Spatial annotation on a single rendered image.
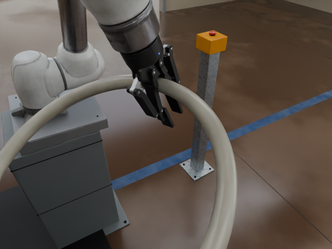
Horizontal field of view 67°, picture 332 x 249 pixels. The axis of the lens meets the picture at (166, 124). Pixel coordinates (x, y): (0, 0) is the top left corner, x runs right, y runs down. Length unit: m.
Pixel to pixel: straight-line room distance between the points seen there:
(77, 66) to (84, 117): 0.23
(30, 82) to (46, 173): 0.42
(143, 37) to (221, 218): 0.28
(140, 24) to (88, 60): 0.78
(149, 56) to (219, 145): 0.19
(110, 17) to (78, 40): 0.74
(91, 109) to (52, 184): 0.41
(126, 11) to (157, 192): 1.65
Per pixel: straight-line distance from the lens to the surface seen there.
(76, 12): 1.06
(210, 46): 1.40
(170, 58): 0.53
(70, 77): 1.20
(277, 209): 2.01
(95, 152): 1.29
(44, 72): 1.16
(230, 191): 0.36
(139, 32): 0.40
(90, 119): 1.20
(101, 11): 0.39
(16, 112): 1.31
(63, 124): 1.21
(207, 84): 1.54
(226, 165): 0.38
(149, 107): 0.51
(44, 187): 1.37
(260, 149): 2.36
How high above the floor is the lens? 1.57
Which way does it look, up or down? 39 degrees down
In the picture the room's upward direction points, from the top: straight up
